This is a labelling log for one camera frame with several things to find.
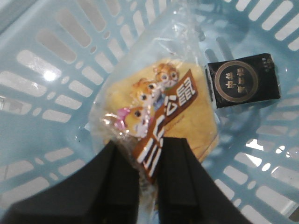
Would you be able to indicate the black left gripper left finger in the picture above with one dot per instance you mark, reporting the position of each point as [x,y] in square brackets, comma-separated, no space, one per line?
[104,191]

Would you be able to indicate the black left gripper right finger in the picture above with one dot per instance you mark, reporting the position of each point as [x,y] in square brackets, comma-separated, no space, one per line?
[186,192]

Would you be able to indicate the bread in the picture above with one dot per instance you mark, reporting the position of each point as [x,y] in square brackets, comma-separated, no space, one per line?
[157,90]

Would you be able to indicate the black tissue packet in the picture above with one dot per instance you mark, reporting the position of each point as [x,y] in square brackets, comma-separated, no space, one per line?
[244,80]

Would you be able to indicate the light blue plastic basket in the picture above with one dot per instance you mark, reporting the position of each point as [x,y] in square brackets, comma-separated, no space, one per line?
[55,55]

